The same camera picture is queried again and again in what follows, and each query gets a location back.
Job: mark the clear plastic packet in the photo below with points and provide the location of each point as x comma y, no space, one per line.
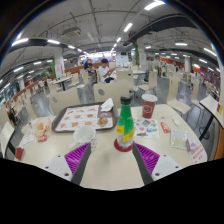
179,138

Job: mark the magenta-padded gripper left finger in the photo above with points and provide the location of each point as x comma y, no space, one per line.
77,158

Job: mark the group of ceiling lights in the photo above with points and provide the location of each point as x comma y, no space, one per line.
20,41

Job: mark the person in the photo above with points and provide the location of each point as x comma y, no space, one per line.
105,71
88,64

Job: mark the small red sachet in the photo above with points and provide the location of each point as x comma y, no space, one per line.
165,127

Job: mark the red printed paper sheet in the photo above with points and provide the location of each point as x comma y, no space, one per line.
197,153

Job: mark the white paper slip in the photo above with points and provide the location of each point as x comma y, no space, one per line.
28,140

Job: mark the colourful printed leaflet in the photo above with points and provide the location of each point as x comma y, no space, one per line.
146,128

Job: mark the red paper cup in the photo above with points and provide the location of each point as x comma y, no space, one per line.
149,107

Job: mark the red printed flat packet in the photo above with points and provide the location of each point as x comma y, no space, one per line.
42,138

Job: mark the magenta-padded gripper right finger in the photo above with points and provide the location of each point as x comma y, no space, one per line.
146,159

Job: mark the white dotted mug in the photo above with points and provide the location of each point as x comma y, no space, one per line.
85,135

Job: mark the white crumpled napkin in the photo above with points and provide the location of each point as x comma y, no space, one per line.
107,105

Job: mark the white side table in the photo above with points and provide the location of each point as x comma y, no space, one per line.
211,106

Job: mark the clear plastic food bag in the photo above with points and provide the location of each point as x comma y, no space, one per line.
41,126

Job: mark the green drink bottle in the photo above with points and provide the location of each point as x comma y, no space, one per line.
125,126

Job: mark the group of cafeteria chairs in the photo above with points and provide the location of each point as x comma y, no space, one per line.
176,93

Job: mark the ceiling air conditioner unit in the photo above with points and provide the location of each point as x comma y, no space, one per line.
71,32

